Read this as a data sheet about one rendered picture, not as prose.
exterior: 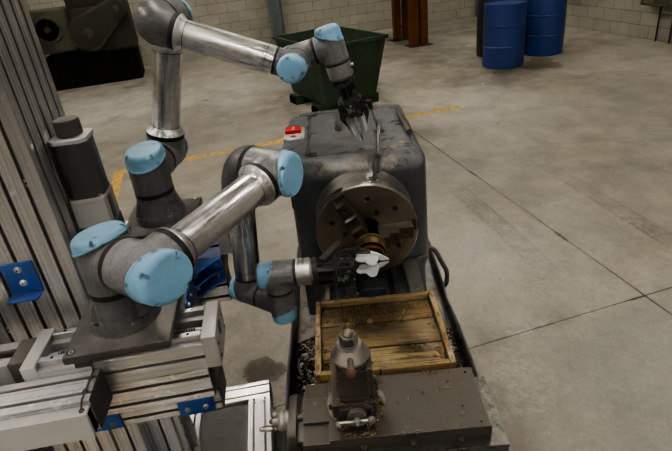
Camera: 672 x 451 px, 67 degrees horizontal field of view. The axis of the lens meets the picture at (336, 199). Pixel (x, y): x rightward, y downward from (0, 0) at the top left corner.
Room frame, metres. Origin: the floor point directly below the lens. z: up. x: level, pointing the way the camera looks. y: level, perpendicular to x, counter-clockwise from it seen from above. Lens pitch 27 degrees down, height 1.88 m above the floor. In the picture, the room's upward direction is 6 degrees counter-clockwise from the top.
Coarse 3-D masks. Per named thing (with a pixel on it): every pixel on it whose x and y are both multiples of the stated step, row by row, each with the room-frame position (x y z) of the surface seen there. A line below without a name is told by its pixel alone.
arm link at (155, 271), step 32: (256, 160) 1.17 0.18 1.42; (288, 160) 1.17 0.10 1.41; (224, 192) 1.07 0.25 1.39; (256, 192) 1.10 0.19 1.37; (288, 192) 1.14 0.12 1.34; (192, 224) 0.96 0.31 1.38; (224, 224) 1.00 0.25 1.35; (128, 256) 0.85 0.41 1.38; (160, 256) 0.84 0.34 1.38; (192, 256) 0.90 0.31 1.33; (128, 288) 0.81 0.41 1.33; (160, 288) 0.82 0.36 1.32
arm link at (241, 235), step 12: (228, 156) 1.27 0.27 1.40; (228, 168) 1.24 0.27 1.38; (228, 180) 1.24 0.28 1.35; (252, 216) 1.26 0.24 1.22; (240, 228) 1.24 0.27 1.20; (252, 228) 1.25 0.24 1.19; (240, 240) 1.23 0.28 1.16; (252, 240) 1.24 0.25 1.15; (240, 252) 1.23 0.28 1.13; (252, 252) 1.24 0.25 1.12; (240, 264) 1.23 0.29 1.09; (252, 264) 1.23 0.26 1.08; (240, 276) 1.22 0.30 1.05; (252, 276) 1.23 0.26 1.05; (228, 288) 1.25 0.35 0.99; (240, 288) 1.22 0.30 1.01; (252, 288) 1.22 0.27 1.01; (240, 300) 1.23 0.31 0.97; (252, 300) 1.19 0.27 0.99
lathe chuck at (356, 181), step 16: (352, 176) 1.42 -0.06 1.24; (368, 176) 1.41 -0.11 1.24; (384, 176) 1.43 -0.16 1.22; (336, 192) 1.38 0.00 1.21; (352, 192) 1.35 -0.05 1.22; (368, 192) 1.35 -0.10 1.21; (384, 192) 1.35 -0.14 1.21; (400, 192) 1.36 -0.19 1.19; (320, 208) 1.38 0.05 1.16; (368, 208) 1.35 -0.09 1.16; (384, 208) 1.35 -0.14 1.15; (400, 208) 1.35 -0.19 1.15; (320, 224) 1.35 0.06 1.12; (336, 224) 1.35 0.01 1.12; (416, 224) 1.38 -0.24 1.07; (320, 240) 1.35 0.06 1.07; (336, 240) 1.35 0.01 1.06; (352, 240) 1.35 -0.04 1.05; (400, 240) 1.35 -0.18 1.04; (400, 256) 1.35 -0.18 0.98
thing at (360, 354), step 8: (336, 344) 0.80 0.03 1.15; (360, 344) 0.79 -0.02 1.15; (336, 352) 0.78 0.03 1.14; (344, 352) 0.77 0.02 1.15; (352, 352) 0.77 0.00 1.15; (360, 352) 0.77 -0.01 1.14; (368, 352) 0.79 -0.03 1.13; (336, 360) 0.77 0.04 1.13; (344, 360) 0.76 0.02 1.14; (360, 360) 0.76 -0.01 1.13
